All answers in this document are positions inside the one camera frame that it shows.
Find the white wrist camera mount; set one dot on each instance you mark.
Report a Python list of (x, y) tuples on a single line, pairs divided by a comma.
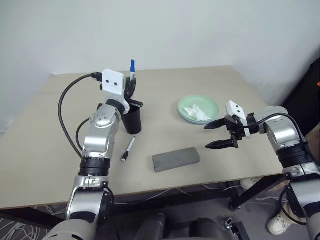
[(113, 83), (236, 108)]

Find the blue plate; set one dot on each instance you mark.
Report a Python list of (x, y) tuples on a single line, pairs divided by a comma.
[(191, 121)]

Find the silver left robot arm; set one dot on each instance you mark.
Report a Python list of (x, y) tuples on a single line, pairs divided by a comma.
[(97, 150)]

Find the green plate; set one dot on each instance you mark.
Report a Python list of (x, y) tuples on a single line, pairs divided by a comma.
[(207, 106)]

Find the black object with orange patch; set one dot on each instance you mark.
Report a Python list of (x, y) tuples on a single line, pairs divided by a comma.
[(305, 95)]

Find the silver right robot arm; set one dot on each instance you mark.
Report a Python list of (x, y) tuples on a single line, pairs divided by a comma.
[(287, 135)]

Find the white marker with blue cap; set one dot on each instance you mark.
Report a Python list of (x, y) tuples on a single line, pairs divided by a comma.
[(132, 68)]

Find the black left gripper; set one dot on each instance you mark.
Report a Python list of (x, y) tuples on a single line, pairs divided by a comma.
[(133, 100)]

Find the crumpled white tissue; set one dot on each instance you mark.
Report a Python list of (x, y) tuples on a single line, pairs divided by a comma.
[(197, 113)]

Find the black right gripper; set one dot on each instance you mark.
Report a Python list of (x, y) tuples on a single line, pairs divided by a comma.
[(236, 126)]

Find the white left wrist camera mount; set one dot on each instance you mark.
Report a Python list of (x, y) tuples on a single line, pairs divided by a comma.
[(113, 83)]

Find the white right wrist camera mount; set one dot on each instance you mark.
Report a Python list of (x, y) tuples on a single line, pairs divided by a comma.
[(236, 108)]

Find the black cup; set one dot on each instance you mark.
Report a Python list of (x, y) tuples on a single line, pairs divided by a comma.
[(132, 122)]

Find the black bracket with green part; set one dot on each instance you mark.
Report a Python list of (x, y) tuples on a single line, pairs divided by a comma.
[(235, 228)]

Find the white marker with black cap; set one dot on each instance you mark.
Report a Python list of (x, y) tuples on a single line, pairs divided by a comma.
[(128, 150)]

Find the black table frame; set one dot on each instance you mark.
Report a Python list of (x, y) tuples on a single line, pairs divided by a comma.
[(250, 190)]

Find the grey phone case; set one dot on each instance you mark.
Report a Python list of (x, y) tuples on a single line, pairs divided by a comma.
[(176, 160)]

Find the white shoe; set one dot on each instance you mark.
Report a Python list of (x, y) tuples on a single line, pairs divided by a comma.
[(250, 183), (278, 222)]

